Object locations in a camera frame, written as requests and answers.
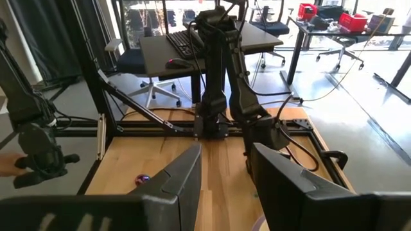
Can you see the black work table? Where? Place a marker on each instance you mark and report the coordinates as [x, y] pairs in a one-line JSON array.
[[295, 57]]

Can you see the person's hand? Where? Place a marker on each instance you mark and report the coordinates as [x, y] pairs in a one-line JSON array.
[[9, 165]]

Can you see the lavender dinner plate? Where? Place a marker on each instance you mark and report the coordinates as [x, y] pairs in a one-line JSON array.
[[258, 226]]

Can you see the black table clamp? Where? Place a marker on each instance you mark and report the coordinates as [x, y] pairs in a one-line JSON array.
[[340, 154]]

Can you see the black keyboard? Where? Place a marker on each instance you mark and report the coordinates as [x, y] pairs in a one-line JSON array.
[[183, 43]]

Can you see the dark computer desk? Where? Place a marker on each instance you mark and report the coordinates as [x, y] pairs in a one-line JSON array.
[[160, 54]]

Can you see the grey base office chair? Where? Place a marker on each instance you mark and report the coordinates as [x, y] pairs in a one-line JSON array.
[[342, 53]]

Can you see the black computer mouse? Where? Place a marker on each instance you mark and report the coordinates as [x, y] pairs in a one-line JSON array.
[[176, 63]]

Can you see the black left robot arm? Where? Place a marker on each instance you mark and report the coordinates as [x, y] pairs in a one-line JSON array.
[[213, 96]]

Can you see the black curtain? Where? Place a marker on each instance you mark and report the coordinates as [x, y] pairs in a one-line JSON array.
[[48, 38]]

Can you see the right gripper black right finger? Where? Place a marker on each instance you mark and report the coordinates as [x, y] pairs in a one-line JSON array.
[[282, 186]]

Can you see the iridescent metal spoon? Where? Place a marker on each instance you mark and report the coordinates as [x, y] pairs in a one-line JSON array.
[[142, 179]]

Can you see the silver aluminium corner bracket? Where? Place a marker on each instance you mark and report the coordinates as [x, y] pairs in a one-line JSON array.
[[101, 138]]

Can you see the red storage bin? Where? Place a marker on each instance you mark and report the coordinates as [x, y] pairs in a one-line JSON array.
[[307, 12], [353, 22]]

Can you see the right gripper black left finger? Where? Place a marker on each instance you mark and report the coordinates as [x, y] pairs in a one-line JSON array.
[[186, 179]]

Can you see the blue seat office chair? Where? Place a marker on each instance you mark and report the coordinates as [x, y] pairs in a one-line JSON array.
[[273, 27], [130, 61]]

